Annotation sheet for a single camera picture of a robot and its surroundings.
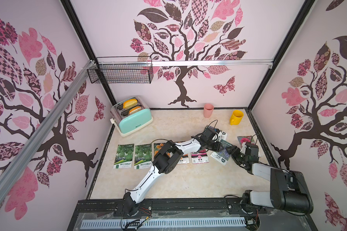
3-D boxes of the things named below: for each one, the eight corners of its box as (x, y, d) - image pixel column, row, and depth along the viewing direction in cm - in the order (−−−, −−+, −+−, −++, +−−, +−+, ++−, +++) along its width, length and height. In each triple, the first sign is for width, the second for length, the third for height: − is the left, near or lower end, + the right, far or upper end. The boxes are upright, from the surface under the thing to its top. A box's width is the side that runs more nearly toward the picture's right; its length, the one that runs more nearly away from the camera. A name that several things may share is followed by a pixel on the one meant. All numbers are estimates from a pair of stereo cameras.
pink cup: (203, 118, 116) (204, 110, 109) (202, 112, 121) (203, 103, 114) (212, 118, 116) (214, 110, 109) (211, 111, 121) (213, 103, 114)
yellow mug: (230, 126, 111) (233, 119, 104) (227, 117, 117) (230, 109, 110) (241, 126, 111) (245, 119, 104) (237, 117, 117) (241, 109, 110)
